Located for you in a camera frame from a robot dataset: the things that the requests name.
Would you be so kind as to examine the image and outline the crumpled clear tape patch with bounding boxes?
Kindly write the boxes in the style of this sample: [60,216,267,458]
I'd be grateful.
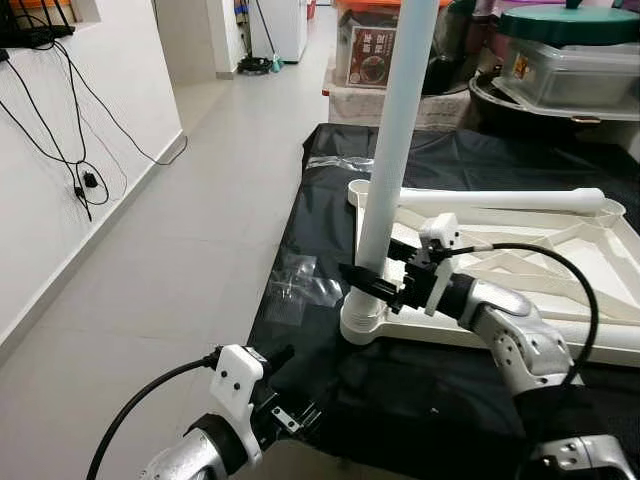
[268,252,349,313]

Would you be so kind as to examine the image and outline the black tablecloth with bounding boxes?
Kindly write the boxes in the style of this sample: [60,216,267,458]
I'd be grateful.
[245,122,640,480]

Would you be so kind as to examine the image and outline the clear tape strip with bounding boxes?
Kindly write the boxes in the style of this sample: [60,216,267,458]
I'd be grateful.
[318,153,379,173]

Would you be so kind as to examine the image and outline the black wok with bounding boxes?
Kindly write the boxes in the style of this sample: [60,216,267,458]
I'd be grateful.
[468,72,640,141]

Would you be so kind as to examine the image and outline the orange lidded storage box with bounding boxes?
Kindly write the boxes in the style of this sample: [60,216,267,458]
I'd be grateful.
[335,0,403,91]

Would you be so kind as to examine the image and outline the white plastic table top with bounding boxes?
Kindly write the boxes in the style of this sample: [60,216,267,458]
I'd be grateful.
[338,178,640,366]

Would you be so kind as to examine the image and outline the black floor mop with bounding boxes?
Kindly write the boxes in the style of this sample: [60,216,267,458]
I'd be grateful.
[236,0,279,77]

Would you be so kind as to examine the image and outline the clear plastic storage box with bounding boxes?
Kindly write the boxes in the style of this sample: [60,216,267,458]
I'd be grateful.
[492,40,640,123]

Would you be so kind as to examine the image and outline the white refrigerator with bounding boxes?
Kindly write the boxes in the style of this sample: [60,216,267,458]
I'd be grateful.
[248,0,311,63]

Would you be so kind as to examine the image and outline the green round lid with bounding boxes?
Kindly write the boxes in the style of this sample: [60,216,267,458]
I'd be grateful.
[498,2,640,49]

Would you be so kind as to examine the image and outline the black router with antennas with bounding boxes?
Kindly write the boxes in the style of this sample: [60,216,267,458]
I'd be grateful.
[0,0,79,51]

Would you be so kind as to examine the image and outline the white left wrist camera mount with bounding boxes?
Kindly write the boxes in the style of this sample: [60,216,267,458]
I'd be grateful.
[213,344,269,466]

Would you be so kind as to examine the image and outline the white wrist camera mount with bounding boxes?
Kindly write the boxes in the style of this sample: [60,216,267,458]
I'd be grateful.
[418,212,463,316]
[213,344,269,466]

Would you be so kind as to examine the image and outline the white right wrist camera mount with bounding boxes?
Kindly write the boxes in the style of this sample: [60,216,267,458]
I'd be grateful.
[418,212,463,316]

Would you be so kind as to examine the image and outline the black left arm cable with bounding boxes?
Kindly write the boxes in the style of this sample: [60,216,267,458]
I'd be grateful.
[85,350,223,480]

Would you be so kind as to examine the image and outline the black looped power cable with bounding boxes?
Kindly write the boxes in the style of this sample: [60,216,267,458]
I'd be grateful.
[0,40,111,223]

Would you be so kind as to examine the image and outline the black trailing power cable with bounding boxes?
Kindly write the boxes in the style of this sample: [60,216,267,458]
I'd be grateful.
[55,40,189,166]

